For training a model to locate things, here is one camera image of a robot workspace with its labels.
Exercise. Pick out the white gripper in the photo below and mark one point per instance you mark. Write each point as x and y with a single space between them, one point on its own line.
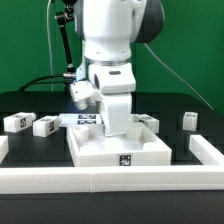
110 87

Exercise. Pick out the white square table top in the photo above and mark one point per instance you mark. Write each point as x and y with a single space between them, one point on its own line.
89 147

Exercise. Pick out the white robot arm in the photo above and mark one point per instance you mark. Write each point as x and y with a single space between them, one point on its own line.
109 27

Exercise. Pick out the white marker base plate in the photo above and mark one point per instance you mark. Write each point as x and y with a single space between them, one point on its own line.
70 119

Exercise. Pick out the white front fence rail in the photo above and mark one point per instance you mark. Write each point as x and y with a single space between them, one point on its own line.
110 179

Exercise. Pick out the white fence rail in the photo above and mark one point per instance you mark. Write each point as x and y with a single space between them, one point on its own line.
110 179
4 148
204 151

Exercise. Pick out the white right fence rail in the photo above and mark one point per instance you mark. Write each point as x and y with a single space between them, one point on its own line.
204 151

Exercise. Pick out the white left fence rail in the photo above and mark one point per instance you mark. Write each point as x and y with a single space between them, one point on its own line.
4 148

